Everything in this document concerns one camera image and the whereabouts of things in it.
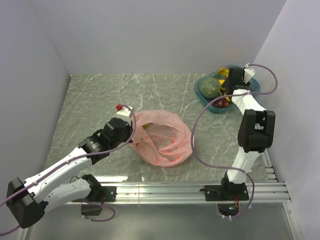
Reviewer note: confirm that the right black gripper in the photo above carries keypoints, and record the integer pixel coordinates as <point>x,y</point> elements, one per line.
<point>226,82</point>

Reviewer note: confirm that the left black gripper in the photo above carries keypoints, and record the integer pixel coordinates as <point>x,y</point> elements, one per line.
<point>130,129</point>

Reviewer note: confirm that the yellow banana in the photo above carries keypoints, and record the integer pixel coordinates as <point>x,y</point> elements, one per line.
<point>223,72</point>

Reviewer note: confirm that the dark red apple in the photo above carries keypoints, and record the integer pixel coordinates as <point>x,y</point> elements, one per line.
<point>221,103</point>

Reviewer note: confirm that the pink plastic bag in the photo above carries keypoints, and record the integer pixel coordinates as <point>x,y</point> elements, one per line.
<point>161,138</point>

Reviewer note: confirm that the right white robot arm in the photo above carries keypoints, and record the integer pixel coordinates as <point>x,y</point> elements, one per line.
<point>255,133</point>

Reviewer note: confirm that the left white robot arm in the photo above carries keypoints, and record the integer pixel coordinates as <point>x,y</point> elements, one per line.
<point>28,200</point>

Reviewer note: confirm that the green netted melon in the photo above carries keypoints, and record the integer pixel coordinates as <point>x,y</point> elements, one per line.
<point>210,88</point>

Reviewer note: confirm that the teal plastic tray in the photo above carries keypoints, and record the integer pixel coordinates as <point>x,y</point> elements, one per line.
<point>254,86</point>

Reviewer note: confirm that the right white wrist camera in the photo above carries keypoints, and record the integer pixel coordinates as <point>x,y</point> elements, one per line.
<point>248,73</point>

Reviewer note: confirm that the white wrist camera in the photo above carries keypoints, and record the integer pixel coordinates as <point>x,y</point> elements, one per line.
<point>248,73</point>
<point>124,113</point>

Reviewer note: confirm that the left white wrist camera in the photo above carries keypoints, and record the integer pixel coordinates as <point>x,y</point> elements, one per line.
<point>124,113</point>

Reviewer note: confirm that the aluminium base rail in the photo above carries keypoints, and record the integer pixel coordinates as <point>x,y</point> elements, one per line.
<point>173,192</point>

